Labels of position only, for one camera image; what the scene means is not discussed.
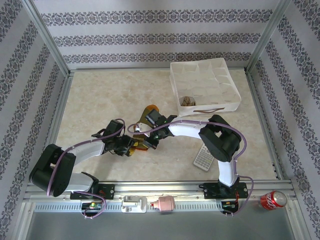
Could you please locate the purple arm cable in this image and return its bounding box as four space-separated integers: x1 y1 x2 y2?
127 119 254 217
47 117 126 220

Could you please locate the aluminium side frame rail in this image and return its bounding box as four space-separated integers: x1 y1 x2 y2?
44 72 74 181
246 69 286 181

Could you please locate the pink bottle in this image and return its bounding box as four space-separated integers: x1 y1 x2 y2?
150 195 175 215

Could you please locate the brown leather handle strap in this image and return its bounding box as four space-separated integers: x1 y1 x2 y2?
193 107 225 114

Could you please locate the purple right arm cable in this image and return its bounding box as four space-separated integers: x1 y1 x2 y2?
127 119 254 217

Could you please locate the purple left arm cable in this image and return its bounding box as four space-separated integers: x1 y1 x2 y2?
47 117 126 220

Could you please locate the small circuit board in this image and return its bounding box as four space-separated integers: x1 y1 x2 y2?
81 201 103 212
221 201 240 213

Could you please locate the white fabric divider organizer box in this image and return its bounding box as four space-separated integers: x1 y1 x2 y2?
169 57 242 118

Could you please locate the grey white calculator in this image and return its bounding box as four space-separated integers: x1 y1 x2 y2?
193 143 215 173

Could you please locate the aluminium frame rail by bases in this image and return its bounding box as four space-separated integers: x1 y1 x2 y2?
24 179 294 200

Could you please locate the beige brown green argyle sock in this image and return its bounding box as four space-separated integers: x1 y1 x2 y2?
180 95 197 107

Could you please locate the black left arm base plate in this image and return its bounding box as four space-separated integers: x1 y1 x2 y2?
69 183 116 201

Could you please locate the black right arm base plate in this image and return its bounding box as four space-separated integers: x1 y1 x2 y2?
198 182 249 200

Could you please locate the aluminium frame post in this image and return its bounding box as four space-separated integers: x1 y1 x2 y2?
245 0 296 73
21 0 71 76

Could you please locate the white plastic clamp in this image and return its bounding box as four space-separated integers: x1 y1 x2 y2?
121 195 148 214

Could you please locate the grey slotted cable duct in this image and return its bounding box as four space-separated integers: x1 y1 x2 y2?
33 201 241 213

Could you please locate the red soda can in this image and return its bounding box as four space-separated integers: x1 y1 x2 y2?
259 190 288 211

